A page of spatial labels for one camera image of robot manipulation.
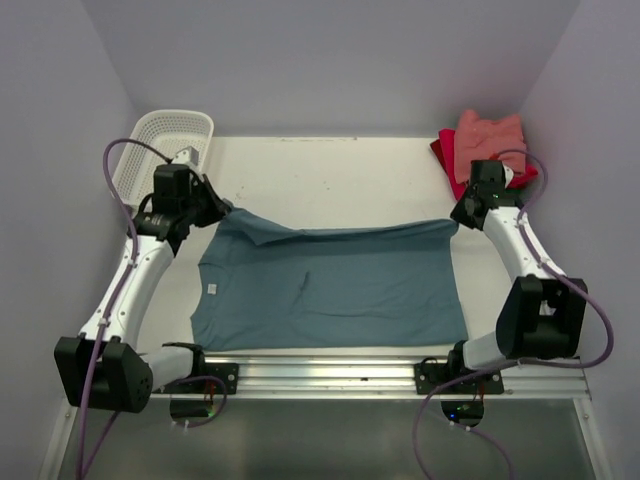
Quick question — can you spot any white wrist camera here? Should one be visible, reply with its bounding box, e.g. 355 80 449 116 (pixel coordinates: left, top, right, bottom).
503 164 515 188
172 146 200 170

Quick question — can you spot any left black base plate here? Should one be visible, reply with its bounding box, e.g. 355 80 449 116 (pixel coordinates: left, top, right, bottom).
154 362 239 395

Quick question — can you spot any folded red shirt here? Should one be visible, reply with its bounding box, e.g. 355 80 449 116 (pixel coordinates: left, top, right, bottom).
430 129 539 201

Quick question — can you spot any folded salmon pink shirt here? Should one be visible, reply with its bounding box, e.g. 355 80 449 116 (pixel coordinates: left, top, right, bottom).
454 109 526 183

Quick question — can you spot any blue-grey t shirt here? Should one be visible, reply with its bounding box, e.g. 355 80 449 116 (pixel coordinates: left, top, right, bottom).
191 208 468 351

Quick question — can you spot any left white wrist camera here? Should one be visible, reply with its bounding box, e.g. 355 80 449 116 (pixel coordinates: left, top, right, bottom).
172 146 200 170

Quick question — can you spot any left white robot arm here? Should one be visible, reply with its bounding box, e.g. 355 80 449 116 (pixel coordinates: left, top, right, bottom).
54 164 231 413

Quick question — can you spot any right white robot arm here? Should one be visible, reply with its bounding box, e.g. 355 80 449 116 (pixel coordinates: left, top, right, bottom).
445 160 586 393

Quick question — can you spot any aluminium rail frame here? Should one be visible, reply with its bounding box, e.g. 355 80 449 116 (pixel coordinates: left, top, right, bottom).
39 199 614 480

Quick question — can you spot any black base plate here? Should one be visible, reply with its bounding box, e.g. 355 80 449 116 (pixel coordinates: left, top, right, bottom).
154 362 239 395
413 357 505 395

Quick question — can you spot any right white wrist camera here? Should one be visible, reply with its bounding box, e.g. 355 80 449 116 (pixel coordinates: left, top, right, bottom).
503 164 515 188

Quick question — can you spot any white plastic basket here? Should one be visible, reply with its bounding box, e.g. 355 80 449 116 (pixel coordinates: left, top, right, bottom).
112 108 215 209

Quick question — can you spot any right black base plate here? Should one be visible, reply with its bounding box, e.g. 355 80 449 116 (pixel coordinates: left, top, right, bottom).
413 357 505 395

